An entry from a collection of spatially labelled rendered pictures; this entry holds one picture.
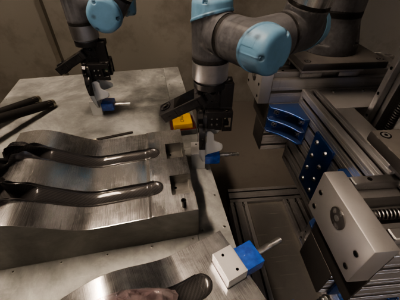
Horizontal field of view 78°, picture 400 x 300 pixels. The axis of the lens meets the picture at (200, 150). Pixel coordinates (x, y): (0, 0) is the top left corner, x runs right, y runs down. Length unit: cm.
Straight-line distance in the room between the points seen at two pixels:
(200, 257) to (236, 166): 140
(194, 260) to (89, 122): 61
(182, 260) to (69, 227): 20
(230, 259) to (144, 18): 202
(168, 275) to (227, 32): 40
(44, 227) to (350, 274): 48
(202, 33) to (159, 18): 177
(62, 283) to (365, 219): 51
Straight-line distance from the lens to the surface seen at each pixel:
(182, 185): 55
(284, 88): 76
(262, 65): 40
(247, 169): 182
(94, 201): 55
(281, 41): 41
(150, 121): 86
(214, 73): 50
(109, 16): 64
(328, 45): 76
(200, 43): 49
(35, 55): 259
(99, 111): 94
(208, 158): 65
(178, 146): 62
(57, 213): 52
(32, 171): 58
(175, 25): 224
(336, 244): 45
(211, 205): 60
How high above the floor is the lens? 128
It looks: 41 degrees down
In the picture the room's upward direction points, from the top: straight up
